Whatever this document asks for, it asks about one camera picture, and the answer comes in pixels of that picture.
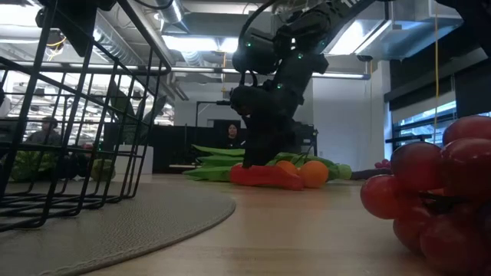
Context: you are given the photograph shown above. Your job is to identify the yellow hanging cable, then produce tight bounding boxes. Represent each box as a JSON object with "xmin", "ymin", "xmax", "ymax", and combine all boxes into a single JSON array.
[{"xmin": 221, "ymin": 51, "xmax": 229, "ymax": 97}]

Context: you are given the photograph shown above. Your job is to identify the black wire basket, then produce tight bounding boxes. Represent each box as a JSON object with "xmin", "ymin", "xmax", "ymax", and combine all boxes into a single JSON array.
[{"xmin": 0, "ymin": 0, "xmax": 173, "ymax": 233}]

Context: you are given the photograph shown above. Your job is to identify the bright ceiling light panel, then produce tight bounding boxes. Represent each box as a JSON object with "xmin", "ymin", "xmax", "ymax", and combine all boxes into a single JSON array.
[{"xmin": 161, "ymin": 34, "xmax": 239, "ymax": 54}]

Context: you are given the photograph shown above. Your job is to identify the black background gantry frame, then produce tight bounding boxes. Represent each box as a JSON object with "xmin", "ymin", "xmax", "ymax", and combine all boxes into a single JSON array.
[{"xmin": 194, "ymin": 100, "xmax": 236, "ymax": 130}]

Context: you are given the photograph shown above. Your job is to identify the person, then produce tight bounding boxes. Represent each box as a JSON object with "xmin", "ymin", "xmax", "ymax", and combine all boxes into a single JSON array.
[
  {"xmin": 25, "ymin": 116, "xmax": 65, "ymax": 147},
  {"xmin": 220, "ymin": 122, "xmax": 246, "ymax": 151}
]

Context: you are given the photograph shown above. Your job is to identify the window with dark frame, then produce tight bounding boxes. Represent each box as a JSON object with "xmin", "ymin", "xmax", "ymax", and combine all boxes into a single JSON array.
[{"xmin": 390, "ymin": 100, "xmax": 491, "ymax": 149}]

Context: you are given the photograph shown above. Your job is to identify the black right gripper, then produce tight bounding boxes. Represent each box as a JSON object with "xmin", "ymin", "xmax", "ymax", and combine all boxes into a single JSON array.
[{"xmin": 229, "ymin": 82, "xmax": 308, "ymax": 169}]

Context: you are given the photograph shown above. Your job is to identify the round grey placemat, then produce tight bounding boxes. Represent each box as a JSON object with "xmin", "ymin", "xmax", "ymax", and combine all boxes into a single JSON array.
[{"xmin": 0, "ymin": 179, "xmax": 237, "ymax": 276}]

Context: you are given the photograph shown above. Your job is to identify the black metal table frame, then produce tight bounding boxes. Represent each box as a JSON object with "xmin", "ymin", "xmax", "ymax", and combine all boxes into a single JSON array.
[{"xmin": 351, "ymin": 169, "xmax": 393, "ymax": 181}]

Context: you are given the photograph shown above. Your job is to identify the orange toy carrot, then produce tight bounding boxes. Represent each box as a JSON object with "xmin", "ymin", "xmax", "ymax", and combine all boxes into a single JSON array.
[{"xmin": 275, "ymin": 159, "xmax": 330, "ymax": 189}]

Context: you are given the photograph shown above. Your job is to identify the dark grape bunch with leaf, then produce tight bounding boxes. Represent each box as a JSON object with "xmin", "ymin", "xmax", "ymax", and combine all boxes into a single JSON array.
[{"xmin": 10, "ymin": 149, "xmax": 117, "ymax": 182}]

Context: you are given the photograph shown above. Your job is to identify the long ceiling light tube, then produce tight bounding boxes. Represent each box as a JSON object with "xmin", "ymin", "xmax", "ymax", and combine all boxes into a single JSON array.
[{"xmin": 170, "ymin": 65, "xmax": 372, "ymax": 81}]

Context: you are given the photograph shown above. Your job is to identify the large rectangular silver duct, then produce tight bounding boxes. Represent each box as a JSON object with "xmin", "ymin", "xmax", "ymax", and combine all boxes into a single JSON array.
[{"xmin": 320, "ymin": 0, "xmax": 463, "ymax": 62}]

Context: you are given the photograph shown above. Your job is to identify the black partition wall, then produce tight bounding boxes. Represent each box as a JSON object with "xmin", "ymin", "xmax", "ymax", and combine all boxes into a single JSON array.
[{"xmin": 151, "ymin": 123, "xmax": 246, "ymax": 173}]

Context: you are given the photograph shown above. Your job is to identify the round silver ceiling duct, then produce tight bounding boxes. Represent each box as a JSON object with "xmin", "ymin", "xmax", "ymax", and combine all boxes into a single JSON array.
[{"xmin": 153, "ymin": 0, "xmax": 192, "ymax": 35}]

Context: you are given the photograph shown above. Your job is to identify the red toy chili pepper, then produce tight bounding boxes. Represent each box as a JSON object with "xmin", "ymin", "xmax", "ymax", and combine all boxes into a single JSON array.
[{"xmin": 229, "ymin": 163, "xmax": 306, "ymax": 192}]

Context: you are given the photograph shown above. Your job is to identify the green toy corn husk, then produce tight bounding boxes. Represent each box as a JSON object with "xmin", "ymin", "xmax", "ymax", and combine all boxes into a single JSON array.
[{"xmin": 182, "ymin": 143, "xmax": 353, "ymax": 182}]

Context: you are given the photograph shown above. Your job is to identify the black equipment cart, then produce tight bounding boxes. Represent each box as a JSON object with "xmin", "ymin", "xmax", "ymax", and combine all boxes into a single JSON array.
[{"xmin": 295, "ymin": 120, "xmax": 320, "ymax": 158}]

